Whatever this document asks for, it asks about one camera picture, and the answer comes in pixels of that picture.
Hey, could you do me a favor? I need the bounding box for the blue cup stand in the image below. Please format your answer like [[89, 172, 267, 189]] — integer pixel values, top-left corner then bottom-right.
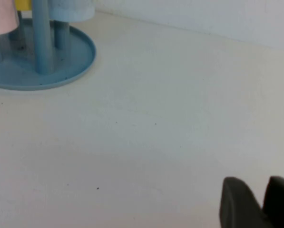
[[0, 0, 97, 91]]

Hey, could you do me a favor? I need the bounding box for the light blue cup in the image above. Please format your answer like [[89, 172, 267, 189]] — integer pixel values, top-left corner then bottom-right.
[[48, 0, 96, 23]]

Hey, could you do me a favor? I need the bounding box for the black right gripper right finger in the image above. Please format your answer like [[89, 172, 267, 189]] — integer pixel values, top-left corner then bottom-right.
[[262, 175, 284, 228]]

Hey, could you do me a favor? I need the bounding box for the yellow cup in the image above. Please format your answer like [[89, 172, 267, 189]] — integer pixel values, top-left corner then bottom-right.
[[15, 0, 33, 12]]

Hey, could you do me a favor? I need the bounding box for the pink marbled cup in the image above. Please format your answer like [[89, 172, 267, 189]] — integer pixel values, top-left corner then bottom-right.
[[0, 0, 20, 37]]

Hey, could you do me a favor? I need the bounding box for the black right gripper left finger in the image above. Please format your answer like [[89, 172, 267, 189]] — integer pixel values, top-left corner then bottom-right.
[[219, 177, 275, 228]]

